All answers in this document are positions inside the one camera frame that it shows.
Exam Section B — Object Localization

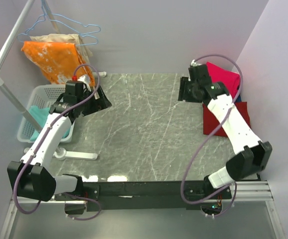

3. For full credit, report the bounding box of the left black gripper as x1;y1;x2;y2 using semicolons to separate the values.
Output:
78;85;112;117

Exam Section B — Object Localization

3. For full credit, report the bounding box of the dark red t shirt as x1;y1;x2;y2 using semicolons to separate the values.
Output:
202;102;251;135

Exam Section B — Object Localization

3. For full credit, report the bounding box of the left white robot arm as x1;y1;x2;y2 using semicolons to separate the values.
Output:
7;80;112;202

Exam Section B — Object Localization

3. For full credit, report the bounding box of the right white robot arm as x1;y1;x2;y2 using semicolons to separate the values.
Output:
179;63;273;199

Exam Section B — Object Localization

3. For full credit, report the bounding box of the orange patterned cloth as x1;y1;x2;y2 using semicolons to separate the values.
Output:
21;41;95;87

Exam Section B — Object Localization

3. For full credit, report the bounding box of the white laundry basket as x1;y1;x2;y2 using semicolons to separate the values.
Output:
17;85;65;143

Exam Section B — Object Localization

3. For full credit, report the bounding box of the folded pink t shirt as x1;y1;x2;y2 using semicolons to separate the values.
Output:
206;62;240;98

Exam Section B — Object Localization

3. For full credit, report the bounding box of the beige cloth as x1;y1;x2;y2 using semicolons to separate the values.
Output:
30;34;93;64

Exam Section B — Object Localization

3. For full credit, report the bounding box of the folded navy t shirt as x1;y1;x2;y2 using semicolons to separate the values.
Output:
235;95;242;103

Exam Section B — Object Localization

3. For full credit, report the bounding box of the teal t shirt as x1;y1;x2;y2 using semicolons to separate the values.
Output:
29;106;50;128

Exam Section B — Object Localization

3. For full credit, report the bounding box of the white clothes rack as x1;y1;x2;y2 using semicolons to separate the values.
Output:
0;0;99;167

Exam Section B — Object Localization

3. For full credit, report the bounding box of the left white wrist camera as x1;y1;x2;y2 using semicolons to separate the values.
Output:
72;75;91;88

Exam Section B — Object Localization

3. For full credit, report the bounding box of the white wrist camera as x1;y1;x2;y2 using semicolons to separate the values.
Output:
190;60;201;67
72;75;91;88

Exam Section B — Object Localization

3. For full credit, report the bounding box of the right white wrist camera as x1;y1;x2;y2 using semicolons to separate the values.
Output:
190;60;201;67

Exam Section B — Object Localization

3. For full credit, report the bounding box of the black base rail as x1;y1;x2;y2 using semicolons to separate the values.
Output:
54;179;234;215

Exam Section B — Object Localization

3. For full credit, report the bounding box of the aluminium frame rail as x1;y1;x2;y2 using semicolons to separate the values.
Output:
0;181;285;239

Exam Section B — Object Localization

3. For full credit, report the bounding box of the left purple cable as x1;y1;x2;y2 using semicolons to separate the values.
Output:
12;64;102;221

